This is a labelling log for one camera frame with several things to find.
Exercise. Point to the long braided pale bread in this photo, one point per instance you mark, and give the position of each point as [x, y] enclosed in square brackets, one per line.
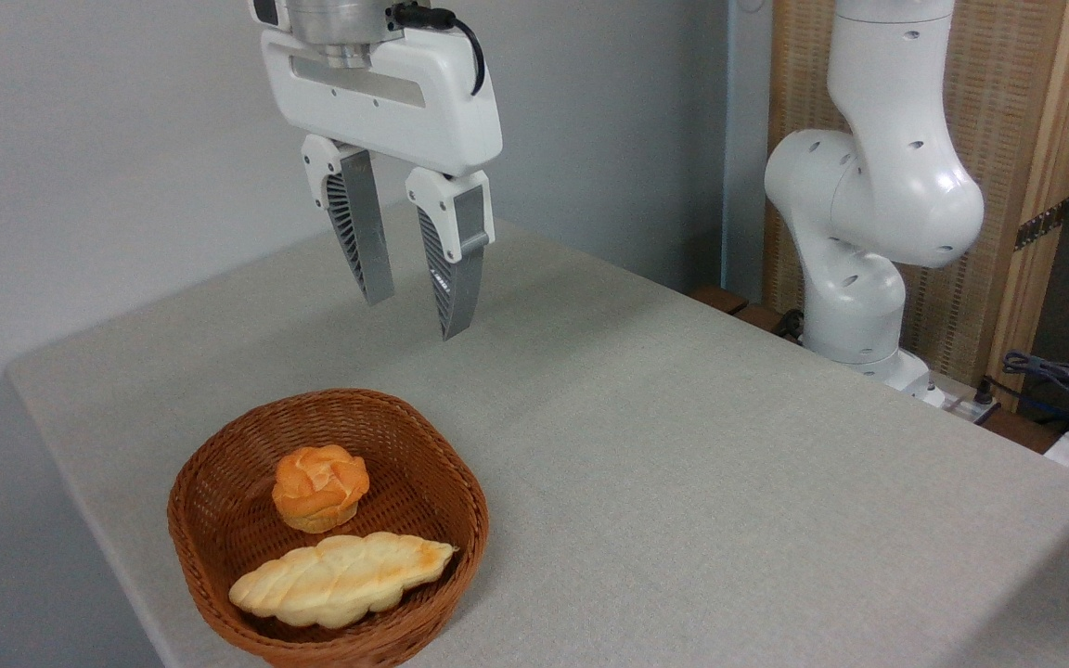
[340, 580]

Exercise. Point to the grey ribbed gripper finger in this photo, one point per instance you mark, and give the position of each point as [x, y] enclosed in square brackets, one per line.
[363, 223]
[460, 278]

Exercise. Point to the black metal hinge strip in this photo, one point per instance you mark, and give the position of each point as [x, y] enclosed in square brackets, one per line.
[1041, 224]

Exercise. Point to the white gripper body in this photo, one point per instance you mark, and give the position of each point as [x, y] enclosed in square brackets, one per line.
[405, 102]

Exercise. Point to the grey tablecloth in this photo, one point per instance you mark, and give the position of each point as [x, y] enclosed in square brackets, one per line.
[729, 557]

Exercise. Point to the round orange bread roll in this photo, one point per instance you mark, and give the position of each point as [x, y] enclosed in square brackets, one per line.
[319, 487]

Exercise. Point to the brown wicker basket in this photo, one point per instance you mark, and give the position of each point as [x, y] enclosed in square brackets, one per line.
[219, 520]

